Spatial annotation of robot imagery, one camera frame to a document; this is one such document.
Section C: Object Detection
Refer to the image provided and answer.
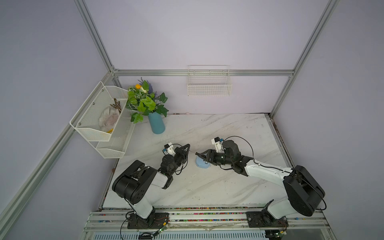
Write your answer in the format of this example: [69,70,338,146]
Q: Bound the white wire wall basket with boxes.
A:
[187,65,232,97]

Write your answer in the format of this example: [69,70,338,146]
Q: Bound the artificial green plant bouquet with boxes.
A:
[126,78,169,124]

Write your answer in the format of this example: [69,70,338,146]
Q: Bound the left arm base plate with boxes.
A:
[127,213,169,230]

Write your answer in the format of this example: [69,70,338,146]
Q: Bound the white two-tier mesh shelf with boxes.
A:
[70,82,135,159]

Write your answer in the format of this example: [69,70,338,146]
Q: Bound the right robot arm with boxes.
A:
[196,140,327,221]

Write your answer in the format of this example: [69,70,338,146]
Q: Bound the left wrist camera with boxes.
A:
[163,143,176,156]

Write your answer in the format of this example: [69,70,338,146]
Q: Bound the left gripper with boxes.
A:
[169,143,190,177]

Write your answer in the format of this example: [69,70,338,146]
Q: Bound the teal vase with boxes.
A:
[148,113,166,135]

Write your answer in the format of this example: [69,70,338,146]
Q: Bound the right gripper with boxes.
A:
[198,149,233,165]

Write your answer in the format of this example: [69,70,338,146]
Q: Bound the brown twigs in shelf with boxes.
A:
[110,99,122,114]

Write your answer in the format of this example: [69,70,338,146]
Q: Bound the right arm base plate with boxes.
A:
[246,212,289,229]

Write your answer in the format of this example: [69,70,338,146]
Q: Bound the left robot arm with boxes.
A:
[112,144,191,220]

